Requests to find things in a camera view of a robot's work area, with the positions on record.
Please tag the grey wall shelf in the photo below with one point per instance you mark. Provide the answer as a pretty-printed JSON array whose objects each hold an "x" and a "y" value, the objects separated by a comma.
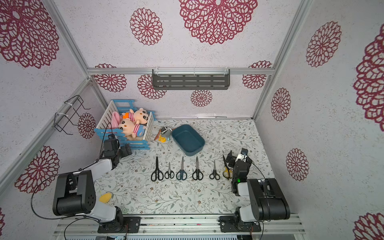
[{"x": 181, "y": 82}]

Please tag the pink fluffy plush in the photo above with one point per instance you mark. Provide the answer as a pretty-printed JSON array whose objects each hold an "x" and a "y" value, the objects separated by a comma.
[{"x": 115, "y": 120}]

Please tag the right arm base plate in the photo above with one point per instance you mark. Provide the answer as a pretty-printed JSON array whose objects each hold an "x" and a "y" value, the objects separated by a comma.
[{"x": 234, "y": 224}]

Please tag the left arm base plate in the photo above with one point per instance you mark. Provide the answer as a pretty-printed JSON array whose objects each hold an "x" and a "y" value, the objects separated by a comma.
[{"x": 120, "y": 224}]

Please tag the small black scissors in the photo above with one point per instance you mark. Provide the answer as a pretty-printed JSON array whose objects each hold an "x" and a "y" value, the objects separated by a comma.
[
  {"x": 214, "y": 175},
  {"x": 169, "y": 174}
]

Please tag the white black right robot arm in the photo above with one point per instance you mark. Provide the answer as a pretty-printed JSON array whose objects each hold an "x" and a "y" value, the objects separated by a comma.
[{"x": 267, "y": 201}]

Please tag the front pink pig plush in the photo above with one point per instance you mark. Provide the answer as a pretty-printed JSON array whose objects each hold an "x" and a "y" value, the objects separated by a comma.
[{"x": 129, "y": 128}]

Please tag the teal plastic storage box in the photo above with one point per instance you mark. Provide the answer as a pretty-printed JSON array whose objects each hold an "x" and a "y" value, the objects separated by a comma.
[{"x": 188, "y": 139}]

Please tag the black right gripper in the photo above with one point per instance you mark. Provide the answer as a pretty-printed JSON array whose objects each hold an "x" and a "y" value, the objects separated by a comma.
[{"x": 235, "y": 161}]

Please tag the black wire wall rack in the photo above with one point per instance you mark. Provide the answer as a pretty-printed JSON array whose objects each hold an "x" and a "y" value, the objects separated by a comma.
[{"x": 63, "y": 118}]

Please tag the rear pink pig plush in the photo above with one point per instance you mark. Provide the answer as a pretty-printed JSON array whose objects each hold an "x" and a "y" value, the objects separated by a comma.
[{"x": 140, "y": 116}]

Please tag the blue white slatted toy crate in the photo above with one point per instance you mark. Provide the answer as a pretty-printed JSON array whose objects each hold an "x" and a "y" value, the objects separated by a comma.
[{"x": 104, "y": 128}]

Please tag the yellow toy on floor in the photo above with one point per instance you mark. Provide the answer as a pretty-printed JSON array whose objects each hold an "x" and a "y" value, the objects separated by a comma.
[{"x": 105, "y": 198}]

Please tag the blue handled scissors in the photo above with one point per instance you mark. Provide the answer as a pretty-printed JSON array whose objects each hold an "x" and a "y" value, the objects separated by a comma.
[{"x": 181, "y": 174}]

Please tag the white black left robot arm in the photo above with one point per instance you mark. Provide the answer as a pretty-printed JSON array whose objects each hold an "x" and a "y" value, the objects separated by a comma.
[{"x": 75, "y": 193}]

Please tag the large black scissors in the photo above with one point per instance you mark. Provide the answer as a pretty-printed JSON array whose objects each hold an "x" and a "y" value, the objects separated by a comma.
[{"x": 157, "y": 174}]

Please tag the pink pig plush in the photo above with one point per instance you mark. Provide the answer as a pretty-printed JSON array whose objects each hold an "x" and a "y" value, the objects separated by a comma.
[
  {"x": 140, "y": 116},
  {"x": 129, "y": 128}
]

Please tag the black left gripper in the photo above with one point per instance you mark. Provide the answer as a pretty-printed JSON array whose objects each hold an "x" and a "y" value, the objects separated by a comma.
[{"x": 125, "y": 152}]

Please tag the yellow handled scissors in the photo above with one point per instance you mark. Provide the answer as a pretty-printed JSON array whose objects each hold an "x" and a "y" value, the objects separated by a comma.
[{"x": 227, "y": 173}]

